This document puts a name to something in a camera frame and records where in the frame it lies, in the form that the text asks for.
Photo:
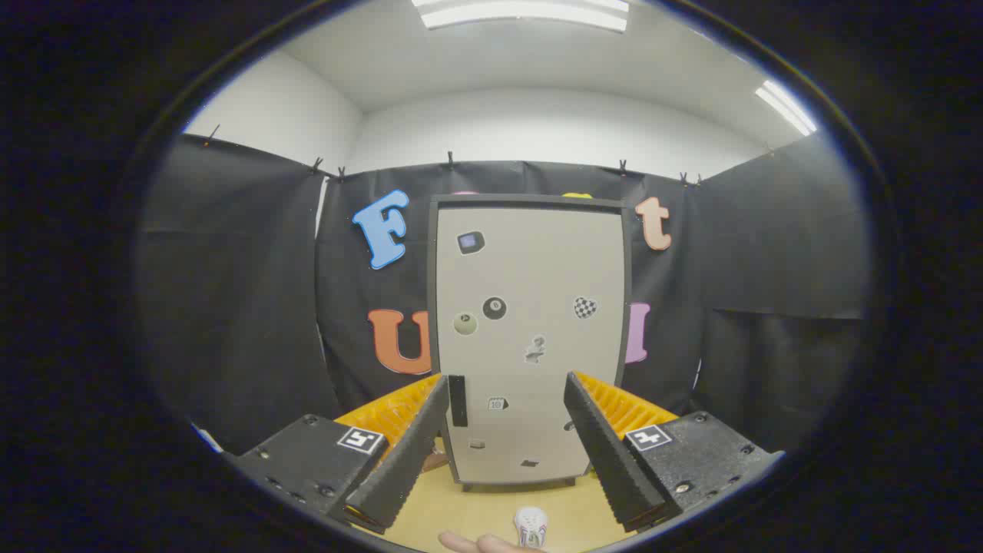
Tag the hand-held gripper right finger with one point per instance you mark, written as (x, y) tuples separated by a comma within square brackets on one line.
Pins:
[(607, 453)]

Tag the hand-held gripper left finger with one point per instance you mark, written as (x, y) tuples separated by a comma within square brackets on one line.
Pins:
[(407, 453)]

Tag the white canvas shoe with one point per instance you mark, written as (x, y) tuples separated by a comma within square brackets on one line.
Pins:
[(530, 526)]

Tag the grey shoe cabinet door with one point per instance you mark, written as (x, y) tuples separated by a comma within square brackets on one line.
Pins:
[(537, 269)]

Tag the grey shoe cabinet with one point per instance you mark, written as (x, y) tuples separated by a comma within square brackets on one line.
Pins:
[(530, 201)]

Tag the black backdrop cloth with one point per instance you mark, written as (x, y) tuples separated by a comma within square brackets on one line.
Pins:
[(230, 292)]

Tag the small ceiling light panel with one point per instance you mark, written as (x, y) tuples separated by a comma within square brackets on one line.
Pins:
[(785, 107)]

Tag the long ceiling light panel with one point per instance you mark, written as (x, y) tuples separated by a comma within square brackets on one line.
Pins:
[(522, 14)]

